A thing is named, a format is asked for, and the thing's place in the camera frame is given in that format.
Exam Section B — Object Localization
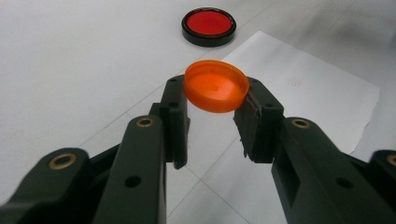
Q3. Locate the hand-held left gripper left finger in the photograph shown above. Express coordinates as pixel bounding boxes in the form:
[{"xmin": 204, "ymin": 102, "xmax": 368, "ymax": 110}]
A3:
[{"xmin": 92, "ymin": 74, "xmax": 191, "ymax": 224}]

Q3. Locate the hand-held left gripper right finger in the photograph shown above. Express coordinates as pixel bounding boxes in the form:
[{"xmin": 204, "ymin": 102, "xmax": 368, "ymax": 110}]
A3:
[{"xmin": 233, "ymin": 77, "xmax": 396, "ymax": 224}]

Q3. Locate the orange round cap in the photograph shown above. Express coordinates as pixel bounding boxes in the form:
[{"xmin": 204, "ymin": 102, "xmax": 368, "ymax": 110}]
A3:
[{"xmin": 183, "ymin": 59, "xmax": 251, "ymax": 114}]

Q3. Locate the round red ink pad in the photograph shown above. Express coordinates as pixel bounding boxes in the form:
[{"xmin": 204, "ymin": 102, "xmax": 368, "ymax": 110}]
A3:
[{"xmin": 180, "ymin": 7, "xmax": 237, "ymax": 49}]

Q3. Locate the white paper sheet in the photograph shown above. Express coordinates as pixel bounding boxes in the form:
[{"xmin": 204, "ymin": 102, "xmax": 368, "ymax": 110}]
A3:
[{"xmin": 218, "ymin": 30, "xmax": 381, "ymax": 155}]

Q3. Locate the white table cover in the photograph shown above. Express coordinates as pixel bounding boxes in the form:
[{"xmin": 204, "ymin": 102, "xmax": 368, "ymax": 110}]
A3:
[{"xmin": 0, "ymin": 0, "xmax": 396, "ymax": 224}]

